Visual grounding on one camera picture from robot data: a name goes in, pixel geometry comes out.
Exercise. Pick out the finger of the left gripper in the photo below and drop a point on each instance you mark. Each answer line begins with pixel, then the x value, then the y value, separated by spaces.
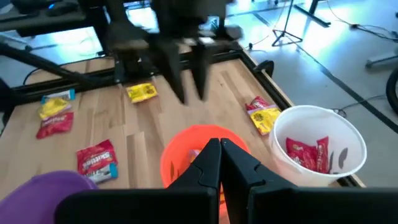
pixel 174 68
pixel 201 71

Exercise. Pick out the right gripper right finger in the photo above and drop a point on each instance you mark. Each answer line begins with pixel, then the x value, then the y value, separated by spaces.
pixel 280 205

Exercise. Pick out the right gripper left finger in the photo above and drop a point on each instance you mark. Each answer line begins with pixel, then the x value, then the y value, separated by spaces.
pixel 186 205

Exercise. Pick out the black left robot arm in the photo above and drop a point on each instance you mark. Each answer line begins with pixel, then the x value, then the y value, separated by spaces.
pixel 127 46

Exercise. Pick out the blue white candy bar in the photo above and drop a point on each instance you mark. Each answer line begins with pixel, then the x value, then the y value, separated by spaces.
pixel 104 174
pixel 59 95

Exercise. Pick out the orange plastic bucket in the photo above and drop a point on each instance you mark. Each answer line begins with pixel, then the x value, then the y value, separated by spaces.
pixel 180 143

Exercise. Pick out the white plastic bucket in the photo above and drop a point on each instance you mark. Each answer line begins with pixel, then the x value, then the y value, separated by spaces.
pixel 311 124

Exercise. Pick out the black tripod stand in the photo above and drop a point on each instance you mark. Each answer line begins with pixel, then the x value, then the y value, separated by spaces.
pixel 285 26

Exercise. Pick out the black computer mouse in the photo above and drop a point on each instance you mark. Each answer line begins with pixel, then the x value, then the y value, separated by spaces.
pixel 62 7

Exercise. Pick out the purple plastic bucket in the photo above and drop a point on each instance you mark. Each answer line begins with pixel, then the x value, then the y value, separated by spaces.
pixel 37 199

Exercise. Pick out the black desk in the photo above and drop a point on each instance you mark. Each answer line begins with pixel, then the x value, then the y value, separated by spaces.
pixel 31 21

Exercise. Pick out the grey desk foot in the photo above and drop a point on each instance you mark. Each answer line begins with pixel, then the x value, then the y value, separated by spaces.
pixel 382 59

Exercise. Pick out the black aluminium table frame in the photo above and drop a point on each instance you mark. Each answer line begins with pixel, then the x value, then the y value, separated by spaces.
pixel 93 81

